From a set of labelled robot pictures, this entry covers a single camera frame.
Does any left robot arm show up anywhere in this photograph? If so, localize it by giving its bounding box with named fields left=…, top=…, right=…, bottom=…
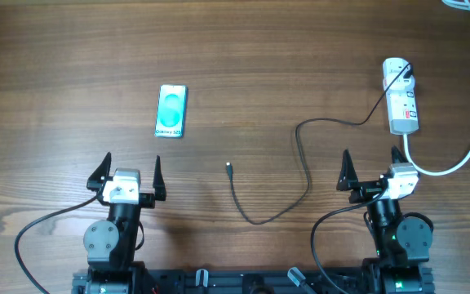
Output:
left=72, top=154, right=166, bottom=294

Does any black USB charging cable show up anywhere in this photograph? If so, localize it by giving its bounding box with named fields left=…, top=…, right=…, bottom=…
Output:
left=225, top=61, right=415, bottom=226

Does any black camera cable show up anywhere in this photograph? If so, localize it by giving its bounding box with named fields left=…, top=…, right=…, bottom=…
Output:
left=13, top=194, right=100, bottom=294
left=310, top=190, right=388, bottom=294

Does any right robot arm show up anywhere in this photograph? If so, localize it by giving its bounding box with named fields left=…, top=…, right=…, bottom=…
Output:
left=336, top=147, right=435, bottom=293

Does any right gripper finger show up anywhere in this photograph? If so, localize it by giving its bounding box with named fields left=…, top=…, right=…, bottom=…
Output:
left=338, top=149, right=358, bottom=185
left=391, top=146, right=409, bottom=163

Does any teal screen Galaxy smartphone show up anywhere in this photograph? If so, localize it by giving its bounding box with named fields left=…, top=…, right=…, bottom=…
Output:
left=154, top=84, right=188, bottom=138

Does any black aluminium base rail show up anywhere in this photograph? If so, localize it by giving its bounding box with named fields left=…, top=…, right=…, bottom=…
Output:
left=71, top=267, right=436, bottom=294

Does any black left camera cable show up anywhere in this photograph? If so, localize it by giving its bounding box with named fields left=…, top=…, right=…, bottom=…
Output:
left=13, top=194, right=100, bottom=294

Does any black right camera cable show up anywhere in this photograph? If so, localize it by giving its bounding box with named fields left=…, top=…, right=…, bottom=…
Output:
left=310, top=190, right=388, bottom=294

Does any white power strip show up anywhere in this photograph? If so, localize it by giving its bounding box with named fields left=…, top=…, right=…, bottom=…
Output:
left=382, top=57, right=420, bottom=136

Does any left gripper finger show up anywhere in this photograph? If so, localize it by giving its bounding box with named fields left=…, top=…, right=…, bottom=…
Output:
left=153, top=155, right=166, bottom=194
left=87, top=152, right=112, bottom=184

